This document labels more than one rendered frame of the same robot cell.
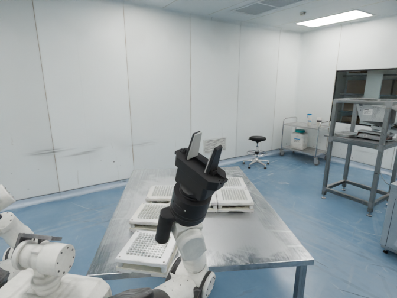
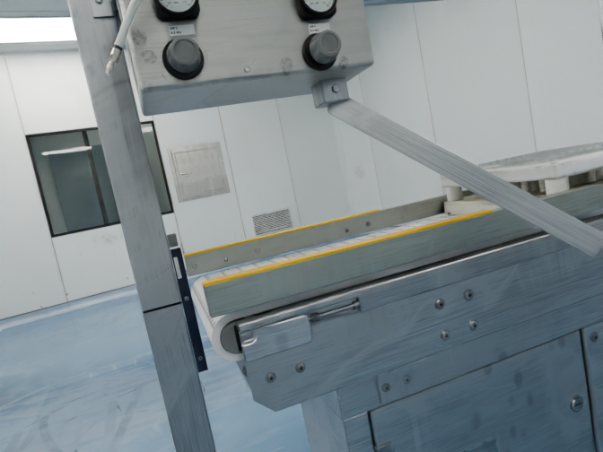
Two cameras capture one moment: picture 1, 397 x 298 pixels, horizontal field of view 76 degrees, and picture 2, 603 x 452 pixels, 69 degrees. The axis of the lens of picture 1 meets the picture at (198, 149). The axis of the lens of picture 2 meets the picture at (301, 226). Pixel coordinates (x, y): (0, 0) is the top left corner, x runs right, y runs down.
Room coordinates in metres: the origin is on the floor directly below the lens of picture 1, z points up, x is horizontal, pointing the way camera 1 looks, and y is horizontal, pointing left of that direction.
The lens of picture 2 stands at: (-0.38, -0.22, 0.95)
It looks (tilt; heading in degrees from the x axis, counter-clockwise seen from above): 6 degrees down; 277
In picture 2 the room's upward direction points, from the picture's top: 11 degrees counter-clockwise
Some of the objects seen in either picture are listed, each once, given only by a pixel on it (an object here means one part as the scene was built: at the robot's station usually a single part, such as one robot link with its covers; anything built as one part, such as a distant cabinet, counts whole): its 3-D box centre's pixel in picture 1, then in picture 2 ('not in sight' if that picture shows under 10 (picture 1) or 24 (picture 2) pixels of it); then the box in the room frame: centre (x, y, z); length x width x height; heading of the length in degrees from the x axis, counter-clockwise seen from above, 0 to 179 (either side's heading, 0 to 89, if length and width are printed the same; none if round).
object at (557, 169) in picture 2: not in sight; (547, 164); (-0.70, -0.99, 0.90); 0.25 x 0.24 x 0.02; 115
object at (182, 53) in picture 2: not in sight; (182, 47); (-0.27, -0.58, 1.07); 0.03 x 0.02 x 0.04; 25
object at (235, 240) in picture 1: (192, 201); not in sight; (1.79, 0.04, 0.84); 1.50 x 1.10 x 0.04; 6
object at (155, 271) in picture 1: (150, 255); not in sight; (1.11, 0.24, 0.87); 0.24 x 0.24 x 0.02; 80
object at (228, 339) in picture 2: not in sight; (219, 308); (-0.19, -0.75, 0.81); 0.27 x 0.03 x 0.03; 115
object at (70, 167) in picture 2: not in sight; (104, 176); (2.44, -5.19, 1.43); 1.38 x 0.01 x 1.16; 33
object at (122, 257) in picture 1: (149, 246); not in sight; (1.11, 0.24, 0.92); 0.25 x 0.24 x 0.02; 80
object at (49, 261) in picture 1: (45, 261); not in sight; (0.49, 0.34, 1.32); 0.10 x 0.07 x 0.09; 80
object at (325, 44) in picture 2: not in sight; (323, 42); (-0.38, -0.63, 1.06); 0.03 x 0.03 x 0.04; 25
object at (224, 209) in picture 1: (233, 202); not in sight; (1.70, -0.25, 0.87); 0.24 x 0.24 x 0.02; 0
